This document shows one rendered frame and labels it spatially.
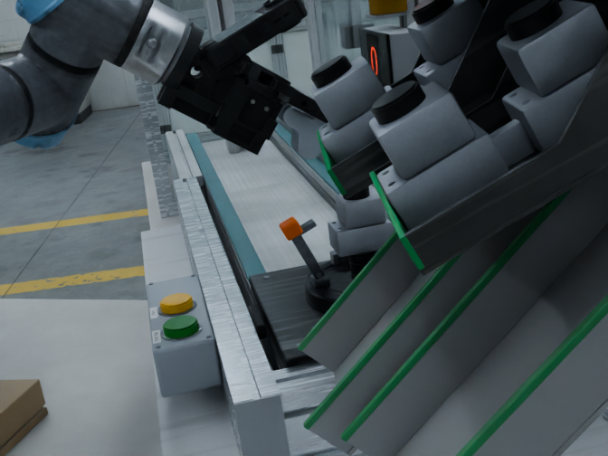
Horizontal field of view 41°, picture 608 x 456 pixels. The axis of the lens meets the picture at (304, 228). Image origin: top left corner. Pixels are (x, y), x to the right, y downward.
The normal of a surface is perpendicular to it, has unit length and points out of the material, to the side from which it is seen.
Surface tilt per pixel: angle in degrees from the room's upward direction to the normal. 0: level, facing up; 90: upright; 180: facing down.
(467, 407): 45
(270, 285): 0
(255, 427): 90
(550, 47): 90
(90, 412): 0
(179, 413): 0
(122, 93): 90
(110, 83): 90
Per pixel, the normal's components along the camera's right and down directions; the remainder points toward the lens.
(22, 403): 0.95, -0.02
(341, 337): 0.04, 0.32
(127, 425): -0.12, -0.94
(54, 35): -0.22, 0.42
